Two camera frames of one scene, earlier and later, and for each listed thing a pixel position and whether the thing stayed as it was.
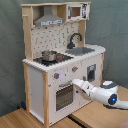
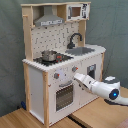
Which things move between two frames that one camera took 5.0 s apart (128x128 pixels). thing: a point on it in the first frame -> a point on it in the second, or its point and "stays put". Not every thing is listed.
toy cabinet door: x=90 y=72 stays put
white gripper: x=84 y=87 -> x=85 y=81
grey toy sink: x=76 y=51 stays put
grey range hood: x=48 y=18 stays put
